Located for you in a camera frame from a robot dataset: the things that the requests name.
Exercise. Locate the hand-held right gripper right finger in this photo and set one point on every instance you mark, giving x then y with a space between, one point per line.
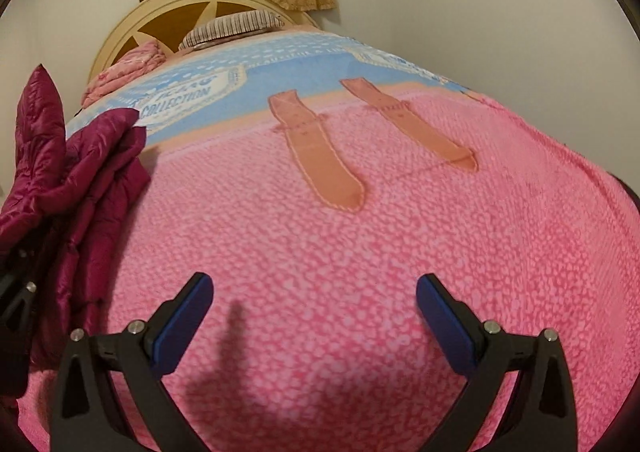
445 324

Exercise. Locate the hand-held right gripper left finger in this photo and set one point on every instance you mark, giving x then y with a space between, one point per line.
182 322

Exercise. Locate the pink folded quilt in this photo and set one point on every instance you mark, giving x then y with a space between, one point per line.
125 70

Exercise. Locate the cream wooden bed headboard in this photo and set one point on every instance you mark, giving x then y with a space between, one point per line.
150 7

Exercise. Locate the pink and blue printed blanket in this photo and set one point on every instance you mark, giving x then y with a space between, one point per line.
350 242

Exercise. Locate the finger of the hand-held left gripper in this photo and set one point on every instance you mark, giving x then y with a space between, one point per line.
17 299

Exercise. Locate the maroon puffer jacket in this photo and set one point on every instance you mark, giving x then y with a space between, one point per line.
85 182

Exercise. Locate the striped pillow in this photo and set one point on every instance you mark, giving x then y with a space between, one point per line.
232 28

